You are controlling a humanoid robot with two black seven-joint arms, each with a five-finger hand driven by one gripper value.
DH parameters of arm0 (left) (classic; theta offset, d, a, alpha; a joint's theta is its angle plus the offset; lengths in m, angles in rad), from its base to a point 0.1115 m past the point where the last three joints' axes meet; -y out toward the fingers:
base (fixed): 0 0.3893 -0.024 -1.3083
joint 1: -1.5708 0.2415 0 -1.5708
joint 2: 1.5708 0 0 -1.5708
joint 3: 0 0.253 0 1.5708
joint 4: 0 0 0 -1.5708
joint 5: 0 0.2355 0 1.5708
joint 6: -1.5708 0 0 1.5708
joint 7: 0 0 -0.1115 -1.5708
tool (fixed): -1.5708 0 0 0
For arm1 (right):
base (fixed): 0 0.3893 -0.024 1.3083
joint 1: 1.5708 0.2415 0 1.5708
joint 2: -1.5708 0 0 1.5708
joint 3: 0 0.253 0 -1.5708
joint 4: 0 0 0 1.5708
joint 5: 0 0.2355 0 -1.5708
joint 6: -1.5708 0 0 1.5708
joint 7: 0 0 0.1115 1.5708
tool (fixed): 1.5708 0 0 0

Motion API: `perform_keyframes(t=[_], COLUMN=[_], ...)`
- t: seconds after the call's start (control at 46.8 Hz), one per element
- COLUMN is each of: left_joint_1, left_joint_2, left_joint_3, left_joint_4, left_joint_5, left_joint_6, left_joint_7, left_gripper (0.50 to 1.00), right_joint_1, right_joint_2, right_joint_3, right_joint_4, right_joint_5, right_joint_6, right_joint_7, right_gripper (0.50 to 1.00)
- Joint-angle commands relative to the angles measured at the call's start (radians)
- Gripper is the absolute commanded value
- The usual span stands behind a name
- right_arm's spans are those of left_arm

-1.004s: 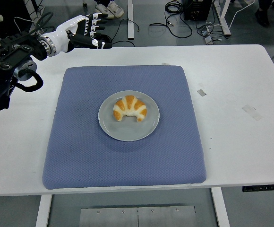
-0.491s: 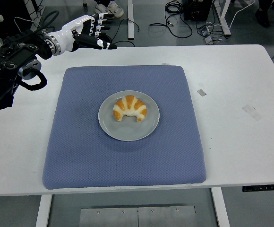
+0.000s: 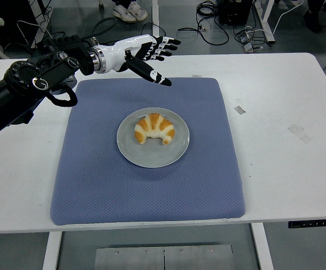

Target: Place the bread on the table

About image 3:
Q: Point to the white desk leg bar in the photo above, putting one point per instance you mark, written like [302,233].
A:
[155,22]

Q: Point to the grey round plate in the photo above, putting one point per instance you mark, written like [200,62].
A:
[151,156]

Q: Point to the black equipment box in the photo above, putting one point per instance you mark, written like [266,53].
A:
[233,12]

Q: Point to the person's foot in black shoe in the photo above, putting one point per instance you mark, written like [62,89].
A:
[312,21]

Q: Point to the white table leg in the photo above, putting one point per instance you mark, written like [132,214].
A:
[262,250]
[51,253]

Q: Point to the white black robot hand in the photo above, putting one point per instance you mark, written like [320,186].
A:
[123,50]

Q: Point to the black table control panel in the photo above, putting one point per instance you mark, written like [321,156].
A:
[314,223]

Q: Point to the golden croissant bread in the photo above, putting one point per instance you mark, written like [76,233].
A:
[154,123]

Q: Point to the white desk leg frame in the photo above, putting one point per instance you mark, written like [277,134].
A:
[267,25]

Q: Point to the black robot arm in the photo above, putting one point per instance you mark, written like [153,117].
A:
[25,78]

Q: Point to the large clear tape piece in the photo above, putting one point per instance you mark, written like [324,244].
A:
[299,133]

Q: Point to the person's foot in white shoe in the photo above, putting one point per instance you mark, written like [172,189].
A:
[139,11]
[121,11]

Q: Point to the small clear tape piece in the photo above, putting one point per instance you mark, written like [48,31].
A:
[239,110]

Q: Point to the black chair caster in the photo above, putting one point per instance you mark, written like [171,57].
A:
[100,4]

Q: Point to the grey power adapter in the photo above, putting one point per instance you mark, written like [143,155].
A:
[248,47]
[242,37]

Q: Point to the blue quilted mat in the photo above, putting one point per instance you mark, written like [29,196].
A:
[95,168]

